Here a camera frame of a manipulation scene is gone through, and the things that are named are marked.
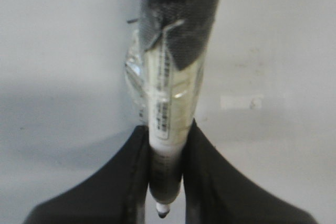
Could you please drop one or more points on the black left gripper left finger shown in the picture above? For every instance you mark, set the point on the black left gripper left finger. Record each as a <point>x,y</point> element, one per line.
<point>116,193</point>

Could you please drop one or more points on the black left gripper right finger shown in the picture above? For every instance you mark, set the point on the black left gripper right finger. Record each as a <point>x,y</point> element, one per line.
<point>216,192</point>

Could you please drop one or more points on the white whiteboard marker black cap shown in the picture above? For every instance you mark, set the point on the white whiteboard marker black cap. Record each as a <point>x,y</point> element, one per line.
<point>164,70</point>

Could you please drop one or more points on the white whiteboard with aluminium frame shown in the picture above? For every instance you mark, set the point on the white whiteboard with aluminium frame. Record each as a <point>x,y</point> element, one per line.
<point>267,101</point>

